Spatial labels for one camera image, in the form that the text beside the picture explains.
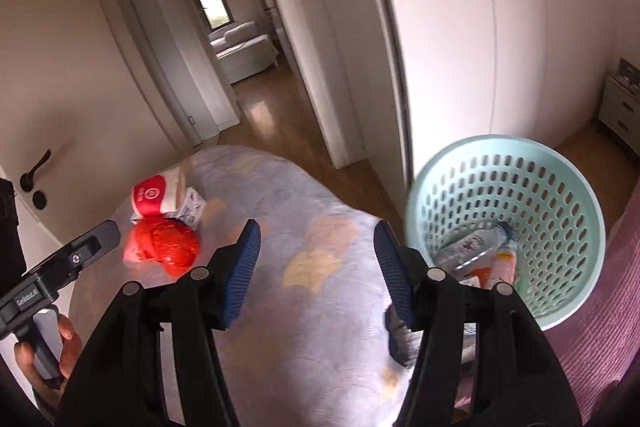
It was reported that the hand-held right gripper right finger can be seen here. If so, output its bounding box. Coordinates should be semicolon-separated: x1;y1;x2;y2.
372;219;583;427

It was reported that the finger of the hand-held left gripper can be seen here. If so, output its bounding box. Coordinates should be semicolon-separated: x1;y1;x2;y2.
22;219;122;290

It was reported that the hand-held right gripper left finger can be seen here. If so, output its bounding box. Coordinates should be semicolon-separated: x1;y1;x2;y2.
55;218;263;427

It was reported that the clear plastic bottle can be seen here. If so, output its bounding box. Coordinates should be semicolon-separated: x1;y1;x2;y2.
434;222;516;275

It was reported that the red plastic bag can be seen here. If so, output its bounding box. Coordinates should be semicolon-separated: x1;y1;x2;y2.
124;216;202;279

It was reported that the small white carton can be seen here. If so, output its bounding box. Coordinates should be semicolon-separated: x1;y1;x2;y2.
131;187;207;225

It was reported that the small red paper cup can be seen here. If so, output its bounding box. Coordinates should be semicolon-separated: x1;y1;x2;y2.
131;169;190;215

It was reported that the large orange paper cup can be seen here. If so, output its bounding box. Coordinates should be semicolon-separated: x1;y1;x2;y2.
472;239;519;290

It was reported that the teal plastic basket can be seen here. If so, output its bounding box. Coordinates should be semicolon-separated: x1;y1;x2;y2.
404;134;607;330

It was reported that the person's left hand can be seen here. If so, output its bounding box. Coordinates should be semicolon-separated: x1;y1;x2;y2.
15;314;83;408

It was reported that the white door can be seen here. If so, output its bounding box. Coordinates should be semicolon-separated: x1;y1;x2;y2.
0;0;173;268

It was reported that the pink bedspread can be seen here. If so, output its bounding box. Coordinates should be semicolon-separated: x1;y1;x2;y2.
457;202;640;408

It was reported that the white sofa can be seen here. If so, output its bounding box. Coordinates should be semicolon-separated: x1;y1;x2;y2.
209;21;281;84

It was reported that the white wardrobe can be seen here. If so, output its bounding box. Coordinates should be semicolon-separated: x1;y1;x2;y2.
360;0;621;188

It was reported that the window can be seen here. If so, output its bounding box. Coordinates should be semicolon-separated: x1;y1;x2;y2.
192;0;233;30

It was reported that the beige nightstand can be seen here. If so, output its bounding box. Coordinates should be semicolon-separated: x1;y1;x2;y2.
597;74;640;152

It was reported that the black door handle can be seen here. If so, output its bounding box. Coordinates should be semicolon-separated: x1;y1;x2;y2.
20;149;52;190

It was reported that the small dark picture frame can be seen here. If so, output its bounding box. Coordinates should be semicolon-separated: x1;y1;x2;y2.
617;58;640;86

